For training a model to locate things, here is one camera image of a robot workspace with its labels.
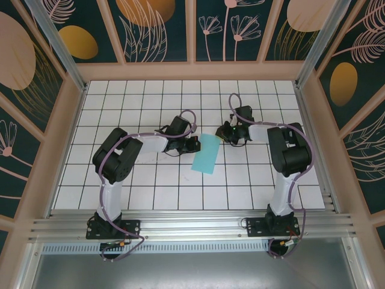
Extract light blue cloth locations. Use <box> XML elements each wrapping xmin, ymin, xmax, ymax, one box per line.
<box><xmin>191</xmin><ymin>132</ymin><xmax>222</xmax><ymax>175</ymax></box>

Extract grey metal sheet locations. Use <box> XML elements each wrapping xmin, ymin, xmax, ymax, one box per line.
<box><xmin>28</xmin><ymin>240</ymin><xmax>366</xmax><ymax>289</ymax></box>

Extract dark panel pink flowers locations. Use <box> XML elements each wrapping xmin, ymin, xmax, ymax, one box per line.
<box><xmin>195</xmin><ymin>0</ymin><xmax>265</xmax><ymax>63</ymax></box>

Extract dark panel orange disc leaves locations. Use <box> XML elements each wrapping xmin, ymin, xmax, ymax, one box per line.
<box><xmin>108</xmin><ymin>0</ymin><xmax>193</xmax><ymax>64</ymax></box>

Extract dark panel oval and feather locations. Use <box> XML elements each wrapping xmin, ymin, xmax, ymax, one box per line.
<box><xmin>314</xmin><ymin>0</ymin><xmax>385</xmax><ymax>131</ymax></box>

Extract dark panel small orange oval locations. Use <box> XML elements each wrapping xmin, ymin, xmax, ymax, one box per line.
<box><xmin>37</xmin><ymin>0</ymin><xmax>120</xmax><ymax>64</ymax></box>

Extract dark panel pink feathers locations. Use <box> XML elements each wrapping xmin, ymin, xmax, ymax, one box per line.
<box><xmin>342</xmin><ymin>90</ymin><xmax>385</xmax><ymax>215</ymax></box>

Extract dark panel flower and stems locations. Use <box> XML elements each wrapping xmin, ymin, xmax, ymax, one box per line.
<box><xmin>0</xmin><ymin>99</ymin><xmax>42</xmax><ymax>220</ymax></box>

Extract dark panel large pale disc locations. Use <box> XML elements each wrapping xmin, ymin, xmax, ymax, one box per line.
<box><xmin>0</xmin><ymin>0</ymin><xmax>66</xmax><ymax>135</ymax></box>

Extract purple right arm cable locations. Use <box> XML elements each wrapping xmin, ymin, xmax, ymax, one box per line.
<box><xmin>228</xmin><ymin>92</ymin><xmax>315</xmax><ymax>260</ymax></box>

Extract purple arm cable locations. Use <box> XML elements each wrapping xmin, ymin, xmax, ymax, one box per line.
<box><xmin>228</xmin><ymin>92</ymin><xmax>315</xmax><ymax>260</ymax></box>
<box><xmin>97</xmin><ymin>109</ymin><xmax>198</xmax><ymax>263</ymax></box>

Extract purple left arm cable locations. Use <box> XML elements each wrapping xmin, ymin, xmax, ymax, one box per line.
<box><xmin>97</xmin><ymin>109</ymin><xmax>198</xmax><ymax>263</ymax></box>

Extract aluminium side rail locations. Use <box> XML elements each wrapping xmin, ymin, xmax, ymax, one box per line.
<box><xmin>296</xmin><ymin>85</ymin><xmax>342</xmax><ymax>213</ymax></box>

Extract aluminium mounting rail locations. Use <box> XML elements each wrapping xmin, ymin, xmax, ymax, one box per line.
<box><xmin>28</xmin><ymin>209</ymin><xmax>359</xmax><ymax>241</ymax></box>

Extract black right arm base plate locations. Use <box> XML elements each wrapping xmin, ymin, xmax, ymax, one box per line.
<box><xmin>245</xmin><ymin>217</ymin><xmax>301</xmax><ymax>239</ymax></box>

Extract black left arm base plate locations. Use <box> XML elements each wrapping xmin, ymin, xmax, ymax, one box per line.
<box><xmin>86</xmin><ymin>219</ymin><xmax>141</xmax><ymax>240</ymax></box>

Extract slotted grey cable tray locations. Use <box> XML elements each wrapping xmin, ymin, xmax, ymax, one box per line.
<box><xmin>42</xmin><ymin>243</ymin><xmax>271</xmax><ymax>253</ymax></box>

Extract aluminium corner post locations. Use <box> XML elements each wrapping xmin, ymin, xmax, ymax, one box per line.
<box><xmin>25</xmin><ymin>0</ymin><xmax>88</xmax><ymax>92</ymax></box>
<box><xmin>294</xmin><ymin>0</ymin><xmax>356</xmax><ymax>89</ymax></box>

